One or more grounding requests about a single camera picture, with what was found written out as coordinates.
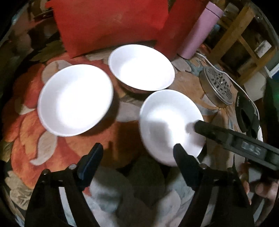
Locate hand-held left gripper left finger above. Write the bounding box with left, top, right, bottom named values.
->
left=24, top=143, right=104, bottom=227

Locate wooden chair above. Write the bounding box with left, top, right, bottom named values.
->
left=209, top=4, right=278, bottom=82

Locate red thermos bottle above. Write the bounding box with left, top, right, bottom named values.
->
left=156, top=0, right=207, bottom=61

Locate white cable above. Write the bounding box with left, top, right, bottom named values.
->
left=194, top=51, right=260, bottom=119

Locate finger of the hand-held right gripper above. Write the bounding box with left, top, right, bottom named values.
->
left=195, top=120, right=232, bottom=146

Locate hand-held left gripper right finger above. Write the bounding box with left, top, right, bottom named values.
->
left=173, top=143, right=255, bottom=227

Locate person's right hand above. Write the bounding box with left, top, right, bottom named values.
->
left=239, top=162, right=279, bottom=207

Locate pink thermos bottle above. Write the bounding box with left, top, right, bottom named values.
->
left=177, top=2, right=224, bottom=59

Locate red bag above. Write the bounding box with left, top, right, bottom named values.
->
left=46, top=0, right=169, bottom=59

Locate white bowl with red outside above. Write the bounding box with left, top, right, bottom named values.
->
left=139, top=89, right=206, bottom=167
left=37, top=64, right=114, bottom=137
left=108, top=44, right=176, bottom=93

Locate round metal tin perforated lid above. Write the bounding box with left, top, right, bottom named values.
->
left=199, top=67, right=235, bottom=109

